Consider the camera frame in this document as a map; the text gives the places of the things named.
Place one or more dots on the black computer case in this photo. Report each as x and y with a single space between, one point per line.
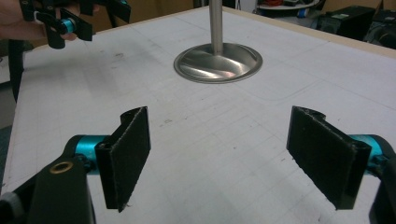
345 21

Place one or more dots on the brown cardboard sheet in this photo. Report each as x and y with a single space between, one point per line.
355 4

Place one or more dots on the white round table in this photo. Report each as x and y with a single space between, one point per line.
286 5

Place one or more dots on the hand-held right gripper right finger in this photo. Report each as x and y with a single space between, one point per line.
327 155

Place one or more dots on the silver metal stand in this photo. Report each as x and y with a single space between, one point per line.
218 63

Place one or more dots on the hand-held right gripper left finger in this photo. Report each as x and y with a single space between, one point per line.
124 158

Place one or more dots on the white grid mat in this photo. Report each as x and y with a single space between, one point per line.
199 133

